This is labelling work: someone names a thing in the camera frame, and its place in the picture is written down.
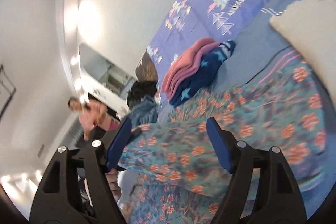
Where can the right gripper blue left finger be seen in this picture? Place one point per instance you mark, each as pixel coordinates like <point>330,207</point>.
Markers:
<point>118,144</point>

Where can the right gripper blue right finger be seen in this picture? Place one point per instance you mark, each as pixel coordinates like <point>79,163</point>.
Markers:
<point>222,142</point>

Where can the teal floral garment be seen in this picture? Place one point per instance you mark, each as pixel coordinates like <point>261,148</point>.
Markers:
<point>185,164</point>

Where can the blue denim clothing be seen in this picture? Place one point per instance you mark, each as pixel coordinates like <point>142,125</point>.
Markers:
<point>144,113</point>

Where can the black clothing pile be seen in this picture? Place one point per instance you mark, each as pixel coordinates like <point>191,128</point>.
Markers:
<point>138,91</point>

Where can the person in pink shirt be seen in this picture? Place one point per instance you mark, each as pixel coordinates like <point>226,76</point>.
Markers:
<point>92,114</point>

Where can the navy star-patterned cloth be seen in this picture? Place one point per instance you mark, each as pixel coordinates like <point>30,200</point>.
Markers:
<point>200,74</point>

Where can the brown patterned pillow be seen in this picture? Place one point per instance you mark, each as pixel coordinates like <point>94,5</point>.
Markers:
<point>145,70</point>

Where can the pink folded cloth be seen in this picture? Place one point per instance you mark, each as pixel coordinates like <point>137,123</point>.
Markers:
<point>186,65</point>

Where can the white folded cloth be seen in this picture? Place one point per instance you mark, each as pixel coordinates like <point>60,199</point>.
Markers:
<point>309,26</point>

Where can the wall mirror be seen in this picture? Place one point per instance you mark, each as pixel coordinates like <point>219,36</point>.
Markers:
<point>108,74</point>

